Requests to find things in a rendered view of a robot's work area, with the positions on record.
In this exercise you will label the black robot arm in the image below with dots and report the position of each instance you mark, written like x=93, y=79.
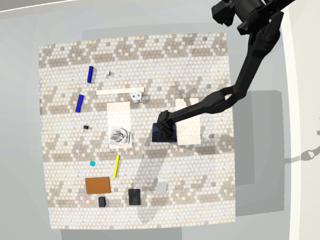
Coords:
x=263, y=36

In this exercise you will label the orange-brown flat plate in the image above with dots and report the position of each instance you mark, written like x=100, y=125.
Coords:
x=97, y=185

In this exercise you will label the blue rectangular bar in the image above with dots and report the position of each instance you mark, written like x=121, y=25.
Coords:
x=90, y=74
x=79, y=103

